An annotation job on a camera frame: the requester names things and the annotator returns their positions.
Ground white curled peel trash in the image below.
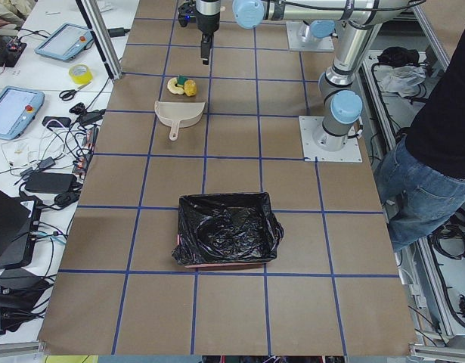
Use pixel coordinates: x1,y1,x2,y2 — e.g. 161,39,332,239
167,77,184,95

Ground person in black shirt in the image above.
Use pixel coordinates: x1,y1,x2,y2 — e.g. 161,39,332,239
374,22,465,253

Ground yellow sponge trash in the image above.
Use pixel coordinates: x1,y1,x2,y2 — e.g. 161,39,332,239
184,79,198,97

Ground beige plastic dustpan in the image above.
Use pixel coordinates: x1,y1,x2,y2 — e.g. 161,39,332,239
154,101,206,141

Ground black power adapter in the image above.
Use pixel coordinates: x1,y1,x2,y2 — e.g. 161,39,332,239
24,172,77,194

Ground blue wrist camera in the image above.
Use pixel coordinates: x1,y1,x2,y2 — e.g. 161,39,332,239
177,1,197,27

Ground black laptop computer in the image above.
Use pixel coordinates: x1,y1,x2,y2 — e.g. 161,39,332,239
0,190,42,269

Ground yellow tape roll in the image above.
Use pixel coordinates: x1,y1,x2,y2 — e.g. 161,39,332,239
68,64,93,85

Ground black handled scissors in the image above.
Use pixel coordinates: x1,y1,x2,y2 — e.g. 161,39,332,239
58,82,89,101

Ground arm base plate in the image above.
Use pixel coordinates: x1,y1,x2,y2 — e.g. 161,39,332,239
286,20,335,53
299,116,362,163

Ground bin with black bag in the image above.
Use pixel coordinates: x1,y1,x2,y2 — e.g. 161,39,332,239
172,192,284,268

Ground aluminium frame post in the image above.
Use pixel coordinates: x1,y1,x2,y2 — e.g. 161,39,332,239
76,0,122,80

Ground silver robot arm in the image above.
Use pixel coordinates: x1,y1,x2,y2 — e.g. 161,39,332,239
232,1,375,152

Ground far blue teach pendant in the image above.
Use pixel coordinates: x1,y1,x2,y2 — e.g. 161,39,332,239
35,23,94,61

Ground blue teach pendant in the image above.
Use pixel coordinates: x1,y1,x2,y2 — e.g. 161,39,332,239
0,86,45,140
35,23,94,61

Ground near blue teach pendant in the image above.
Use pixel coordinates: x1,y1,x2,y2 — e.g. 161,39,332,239
0,86,45,140

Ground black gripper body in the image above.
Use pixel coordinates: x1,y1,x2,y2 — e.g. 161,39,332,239
195,0,221,35

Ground green scrub pad trash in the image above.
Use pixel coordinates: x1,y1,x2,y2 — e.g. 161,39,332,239
176,76,188,87

